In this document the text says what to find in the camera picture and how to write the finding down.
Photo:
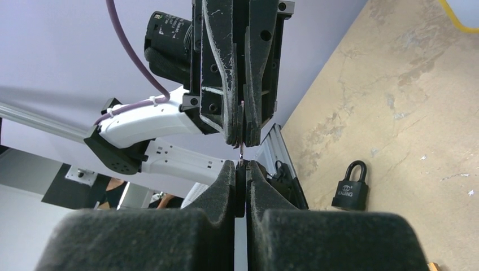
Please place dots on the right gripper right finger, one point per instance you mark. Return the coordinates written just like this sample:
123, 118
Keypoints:
283, 237

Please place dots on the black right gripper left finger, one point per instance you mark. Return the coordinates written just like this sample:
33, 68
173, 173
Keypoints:
197, 237

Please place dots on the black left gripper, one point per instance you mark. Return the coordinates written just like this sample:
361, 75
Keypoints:
235, 59

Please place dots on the black-headed key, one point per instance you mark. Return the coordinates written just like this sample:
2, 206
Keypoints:
240, 186

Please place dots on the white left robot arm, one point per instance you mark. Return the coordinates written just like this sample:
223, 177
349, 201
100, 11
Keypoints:
129, 138

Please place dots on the black padlock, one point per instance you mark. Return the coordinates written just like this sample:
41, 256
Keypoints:
352, 195

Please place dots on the white dry-erase board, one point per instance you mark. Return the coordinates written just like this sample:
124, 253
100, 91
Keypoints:
462, 13

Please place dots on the aluminium frame rail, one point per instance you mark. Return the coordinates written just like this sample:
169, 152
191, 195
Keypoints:
272, 149

